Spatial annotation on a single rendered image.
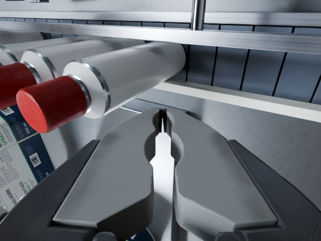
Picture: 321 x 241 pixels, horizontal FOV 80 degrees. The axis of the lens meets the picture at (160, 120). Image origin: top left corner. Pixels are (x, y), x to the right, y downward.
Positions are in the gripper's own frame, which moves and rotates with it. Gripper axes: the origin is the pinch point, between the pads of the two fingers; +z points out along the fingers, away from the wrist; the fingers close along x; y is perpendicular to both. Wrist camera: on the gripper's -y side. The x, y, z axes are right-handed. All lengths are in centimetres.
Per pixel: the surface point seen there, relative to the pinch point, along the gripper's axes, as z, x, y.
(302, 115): 6.8, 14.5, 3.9
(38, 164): 30, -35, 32
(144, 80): 7.7, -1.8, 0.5
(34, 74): 6.0, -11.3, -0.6
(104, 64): 5.0, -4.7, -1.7
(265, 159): 14.6, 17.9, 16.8
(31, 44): 12.9, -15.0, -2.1
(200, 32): 7.8, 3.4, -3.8
